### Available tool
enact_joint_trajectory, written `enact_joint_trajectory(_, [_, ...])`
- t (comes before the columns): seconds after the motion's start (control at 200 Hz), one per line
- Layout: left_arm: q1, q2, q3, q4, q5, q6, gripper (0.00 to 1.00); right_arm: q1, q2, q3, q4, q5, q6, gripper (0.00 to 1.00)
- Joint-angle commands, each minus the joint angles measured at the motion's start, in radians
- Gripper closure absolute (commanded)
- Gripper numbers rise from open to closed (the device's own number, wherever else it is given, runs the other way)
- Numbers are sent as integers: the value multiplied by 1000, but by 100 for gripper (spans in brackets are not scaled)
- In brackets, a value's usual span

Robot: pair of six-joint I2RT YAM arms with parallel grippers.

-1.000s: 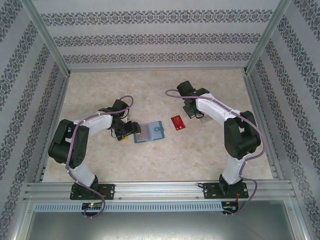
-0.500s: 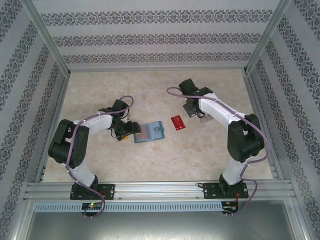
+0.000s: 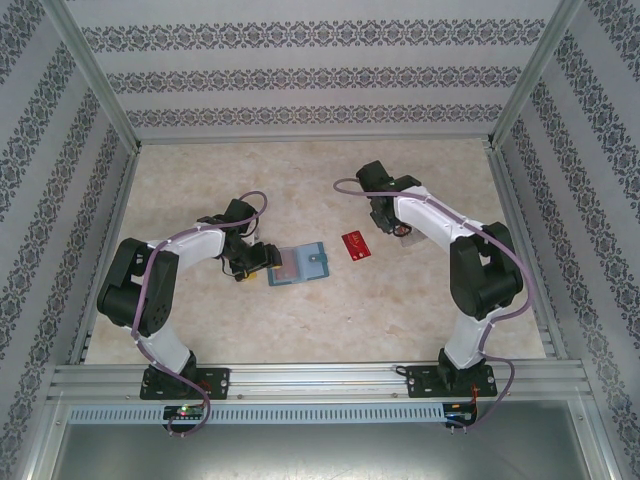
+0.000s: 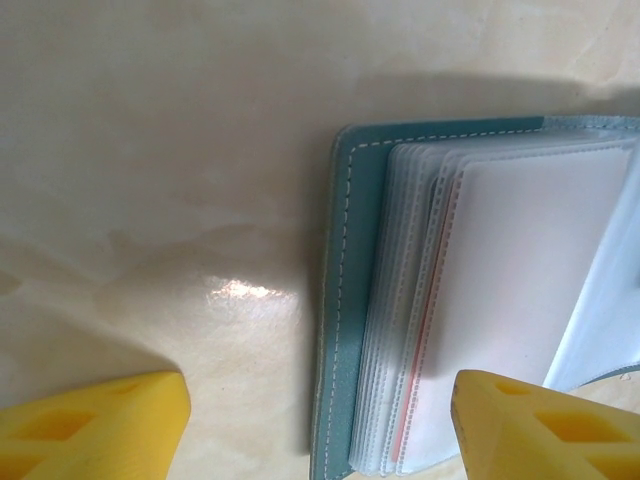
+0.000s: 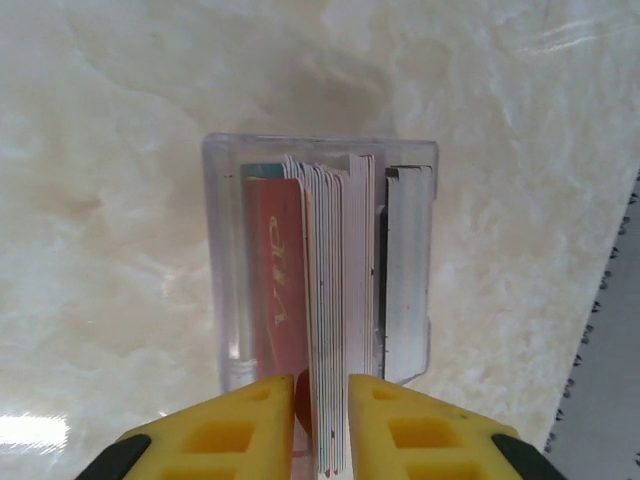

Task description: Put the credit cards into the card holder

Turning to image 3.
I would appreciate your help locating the teal card holder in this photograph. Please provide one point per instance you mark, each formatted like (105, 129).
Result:
(315, 270)

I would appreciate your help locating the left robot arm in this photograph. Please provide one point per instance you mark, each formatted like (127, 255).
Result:
(195, 247)

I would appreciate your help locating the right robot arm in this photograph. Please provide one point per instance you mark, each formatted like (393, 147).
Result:
(430, 222)

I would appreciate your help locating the small circuit board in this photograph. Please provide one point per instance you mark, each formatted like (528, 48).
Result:
(457, 414)
(185, 411)

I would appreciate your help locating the grey metal panel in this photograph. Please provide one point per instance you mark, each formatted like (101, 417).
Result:
(320, 455)

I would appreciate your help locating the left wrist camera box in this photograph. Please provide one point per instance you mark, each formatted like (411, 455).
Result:
(255, 235)

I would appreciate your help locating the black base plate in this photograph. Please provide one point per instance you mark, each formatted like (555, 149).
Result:
(420, 382)
(220, 382)

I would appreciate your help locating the aluminium side rail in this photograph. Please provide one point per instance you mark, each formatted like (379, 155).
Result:
(510, 200)
(121, 200)

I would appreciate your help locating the aluminium mounting rail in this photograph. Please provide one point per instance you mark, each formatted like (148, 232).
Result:
(320, 382)

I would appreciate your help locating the aluminium frame post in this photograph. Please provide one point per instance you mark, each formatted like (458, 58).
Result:
(538, 65)
(91, 65)

